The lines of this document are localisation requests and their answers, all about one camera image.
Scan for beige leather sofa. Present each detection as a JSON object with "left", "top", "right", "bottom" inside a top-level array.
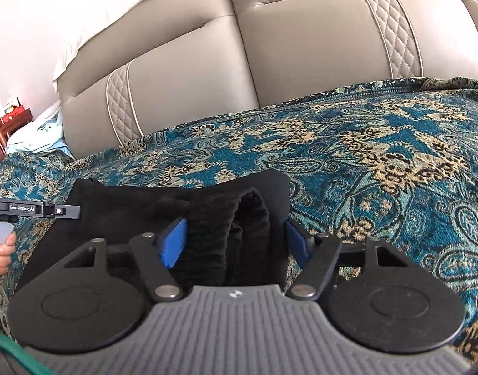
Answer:
[{"left": 53, "top": 0, "right": 478, "bottom": 161}]

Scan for teal gold patterned blanket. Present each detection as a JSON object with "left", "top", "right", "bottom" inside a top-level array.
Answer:
[{"left": 0, "top": 76, "right": 478, "bottom": 360}]

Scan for white cloth on sofa back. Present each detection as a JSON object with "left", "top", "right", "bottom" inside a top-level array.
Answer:
[{"left": 51, "top": 0, "right": 228, "bottom": 83}]

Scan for red box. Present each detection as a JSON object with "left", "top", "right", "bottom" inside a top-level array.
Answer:
[{"left": 0, "top": 107, "right": 29, "bottom": 125}]

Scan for light blue cloth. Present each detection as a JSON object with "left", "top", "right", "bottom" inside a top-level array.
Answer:
[{"left": 6, "top": 108, "right": 73, "bottom": 161}]

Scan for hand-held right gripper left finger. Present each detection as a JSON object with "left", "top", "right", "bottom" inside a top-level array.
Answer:
[{"left": 65, "top": 218, "right": 189, "bottom": 302}]

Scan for black pants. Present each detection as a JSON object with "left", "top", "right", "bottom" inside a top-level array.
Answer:
[{"left": 14, "top": 170, "right": 292, "bottom": 293}]

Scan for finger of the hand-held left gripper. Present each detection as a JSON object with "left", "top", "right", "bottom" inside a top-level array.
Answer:
[{"left": 41, "top": 204, "right": 82, "bottom": 220}]

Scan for teal cable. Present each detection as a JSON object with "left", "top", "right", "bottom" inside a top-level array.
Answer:
[{"left": 0, "top": 330, "right": 54, "bottom": 375}]

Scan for person's left hand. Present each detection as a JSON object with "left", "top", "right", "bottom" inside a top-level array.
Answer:
[{"left": 0, "top": 232, "right": 18, "bottom": 277}]

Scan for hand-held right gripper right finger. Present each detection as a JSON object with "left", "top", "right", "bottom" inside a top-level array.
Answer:
[{"left": 285, "top": 219, "right": 409, "bottom": 301}]

